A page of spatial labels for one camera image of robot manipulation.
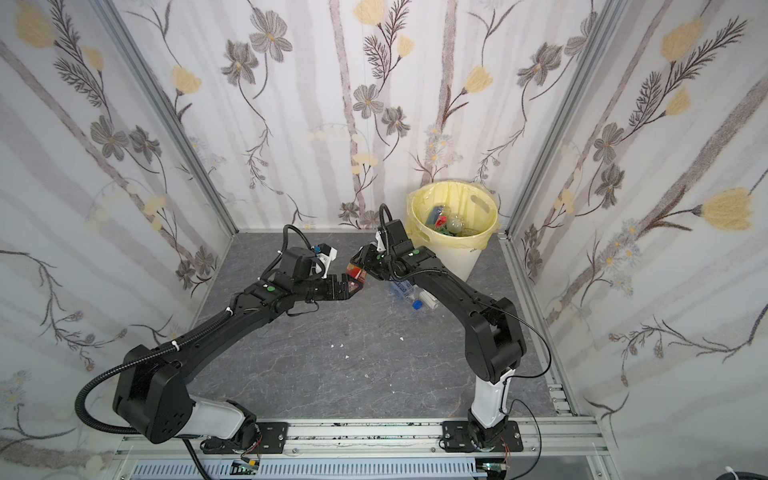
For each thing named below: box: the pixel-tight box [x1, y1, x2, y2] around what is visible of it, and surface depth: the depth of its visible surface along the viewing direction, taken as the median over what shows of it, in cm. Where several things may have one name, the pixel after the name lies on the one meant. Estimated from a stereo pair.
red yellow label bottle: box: [346, 262, 367, 284], surface depth 83 cm
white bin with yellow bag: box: [404, 180, 501, 282], surface depth 98 cm
